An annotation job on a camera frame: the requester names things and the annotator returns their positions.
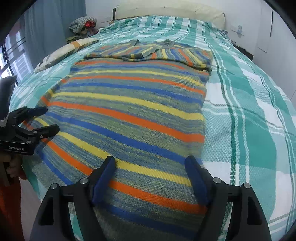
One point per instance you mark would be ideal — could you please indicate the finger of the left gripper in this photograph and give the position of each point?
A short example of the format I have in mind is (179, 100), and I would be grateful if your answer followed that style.
(33, 137)
(17, 116)

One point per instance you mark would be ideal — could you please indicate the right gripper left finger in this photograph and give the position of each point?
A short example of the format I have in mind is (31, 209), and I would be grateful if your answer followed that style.
(53, 221)

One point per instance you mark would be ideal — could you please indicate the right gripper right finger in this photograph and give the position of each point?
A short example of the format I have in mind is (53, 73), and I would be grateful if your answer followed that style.
(247, 221)

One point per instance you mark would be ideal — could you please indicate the striped knit sweater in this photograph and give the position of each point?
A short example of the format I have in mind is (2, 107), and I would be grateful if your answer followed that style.
(140, 103)

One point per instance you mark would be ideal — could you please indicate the pile of clothes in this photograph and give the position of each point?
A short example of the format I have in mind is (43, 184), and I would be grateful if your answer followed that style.
(81, 28)

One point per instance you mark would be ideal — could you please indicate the person's left hand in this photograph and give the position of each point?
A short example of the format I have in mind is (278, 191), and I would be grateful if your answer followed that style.
(11, 165)

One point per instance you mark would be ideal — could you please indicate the patterned throw pillow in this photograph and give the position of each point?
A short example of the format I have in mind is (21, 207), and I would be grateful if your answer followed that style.
(63, 52)

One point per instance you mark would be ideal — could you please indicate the green plaid bed blanket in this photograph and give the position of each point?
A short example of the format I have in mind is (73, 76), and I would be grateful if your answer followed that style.
(249, 121)

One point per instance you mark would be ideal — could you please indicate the blue curtain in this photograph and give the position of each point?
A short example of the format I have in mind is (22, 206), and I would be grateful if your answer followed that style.
(45, 26)

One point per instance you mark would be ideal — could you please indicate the white wardrobe door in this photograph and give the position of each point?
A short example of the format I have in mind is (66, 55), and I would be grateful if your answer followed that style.
(275, 50)

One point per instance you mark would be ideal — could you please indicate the dark bedside table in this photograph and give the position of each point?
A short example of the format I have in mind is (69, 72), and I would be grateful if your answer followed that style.
(244, 51)

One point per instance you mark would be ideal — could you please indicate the cream padded headboard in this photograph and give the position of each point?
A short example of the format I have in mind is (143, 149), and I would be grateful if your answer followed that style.
(192, 11)

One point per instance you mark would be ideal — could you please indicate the window with frame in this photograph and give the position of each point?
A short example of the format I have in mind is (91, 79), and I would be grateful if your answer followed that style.
(14, 60)

